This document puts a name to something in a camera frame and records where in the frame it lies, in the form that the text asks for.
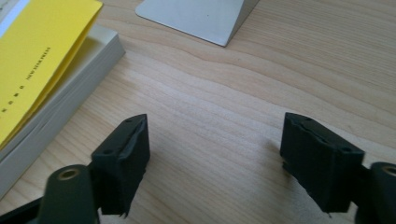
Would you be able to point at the grey metal bookend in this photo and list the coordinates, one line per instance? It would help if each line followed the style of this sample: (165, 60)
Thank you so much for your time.
(199, 17)

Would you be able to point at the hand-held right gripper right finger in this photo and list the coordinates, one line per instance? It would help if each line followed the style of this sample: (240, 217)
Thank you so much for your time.
(320, 161)

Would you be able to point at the yellow cover book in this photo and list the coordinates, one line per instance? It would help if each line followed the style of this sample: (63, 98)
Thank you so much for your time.
(43, 77)

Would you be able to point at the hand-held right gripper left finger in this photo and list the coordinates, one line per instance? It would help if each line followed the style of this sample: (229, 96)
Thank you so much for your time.
(123, 168)

